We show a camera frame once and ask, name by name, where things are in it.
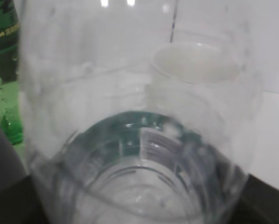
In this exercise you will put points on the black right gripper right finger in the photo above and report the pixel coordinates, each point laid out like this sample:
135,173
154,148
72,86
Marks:
258,204

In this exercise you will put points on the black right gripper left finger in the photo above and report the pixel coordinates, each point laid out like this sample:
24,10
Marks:
19,204

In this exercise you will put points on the clear water bottle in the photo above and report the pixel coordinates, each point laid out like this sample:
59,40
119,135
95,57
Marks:
110,141

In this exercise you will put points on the white ceramic mug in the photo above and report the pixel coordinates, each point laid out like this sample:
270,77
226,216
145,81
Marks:
206,62

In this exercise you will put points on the green soda bottle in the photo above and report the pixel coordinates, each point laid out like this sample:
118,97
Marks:
9,37

